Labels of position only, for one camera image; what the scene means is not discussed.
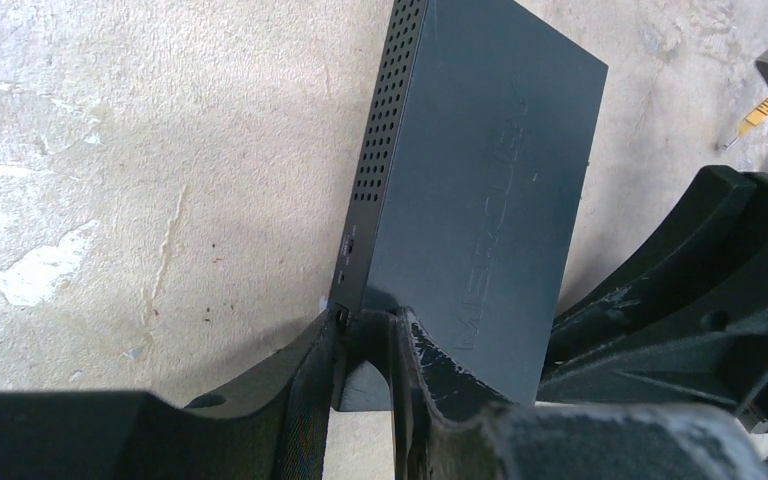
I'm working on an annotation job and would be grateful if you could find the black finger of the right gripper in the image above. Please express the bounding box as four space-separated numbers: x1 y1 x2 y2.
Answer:
537 242 768 433
546 165 768 365

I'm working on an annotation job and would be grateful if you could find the yellow ethernet cable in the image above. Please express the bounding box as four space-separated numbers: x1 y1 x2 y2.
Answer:
718 93 768 152

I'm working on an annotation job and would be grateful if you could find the black network switch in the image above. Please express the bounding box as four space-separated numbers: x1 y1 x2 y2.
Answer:
329 1 608 404

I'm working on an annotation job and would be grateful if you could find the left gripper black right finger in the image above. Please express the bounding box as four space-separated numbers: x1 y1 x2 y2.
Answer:
387 309 768 479

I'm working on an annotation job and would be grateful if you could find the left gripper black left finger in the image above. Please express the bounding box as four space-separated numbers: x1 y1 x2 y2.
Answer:
0 314 336 479

